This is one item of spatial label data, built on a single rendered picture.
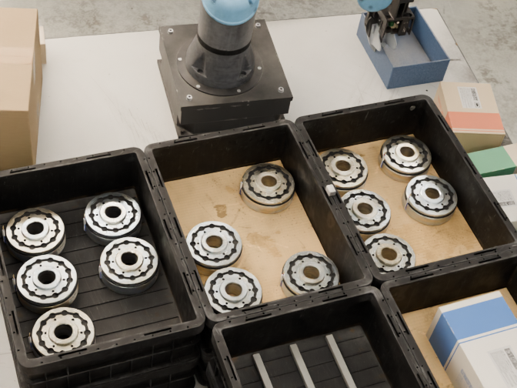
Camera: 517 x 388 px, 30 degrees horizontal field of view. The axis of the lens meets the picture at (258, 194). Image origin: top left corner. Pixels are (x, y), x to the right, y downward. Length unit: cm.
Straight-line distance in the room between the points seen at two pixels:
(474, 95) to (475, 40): 142
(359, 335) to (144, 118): 75
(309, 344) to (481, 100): 82
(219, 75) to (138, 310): 61
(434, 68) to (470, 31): 138
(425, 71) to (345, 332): 83
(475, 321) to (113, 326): 61
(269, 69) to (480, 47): 162
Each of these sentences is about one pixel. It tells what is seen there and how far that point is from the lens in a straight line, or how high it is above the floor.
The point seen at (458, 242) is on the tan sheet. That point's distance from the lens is 188.
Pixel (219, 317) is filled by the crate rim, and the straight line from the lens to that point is 157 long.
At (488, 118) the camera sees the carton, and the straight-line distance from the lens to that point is 222.
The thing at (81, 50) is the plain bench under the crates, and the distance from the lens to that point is 231.
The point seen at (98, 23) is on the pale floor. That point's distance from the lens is 346.
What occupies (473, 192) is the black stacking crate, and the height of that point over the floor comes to 90.
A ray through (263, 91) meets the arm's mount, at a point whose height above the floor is 80.
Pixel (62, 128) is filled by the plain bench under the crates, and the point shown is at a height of 70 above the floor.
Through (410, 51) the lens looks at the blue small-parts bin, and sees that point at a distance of 243.
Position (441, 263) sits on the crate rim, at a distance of 171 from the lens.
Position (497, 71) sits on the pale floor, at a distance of 358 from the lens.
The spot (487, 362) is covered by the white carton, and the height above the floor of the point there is 92.
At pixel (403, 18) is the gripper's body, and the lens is 222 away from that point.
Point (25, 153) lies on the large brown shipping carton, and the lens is 198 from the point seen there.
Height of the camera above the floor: 225
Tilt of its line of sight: 50 degrees down
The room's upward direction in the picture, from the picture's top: 10 degrees clockwise
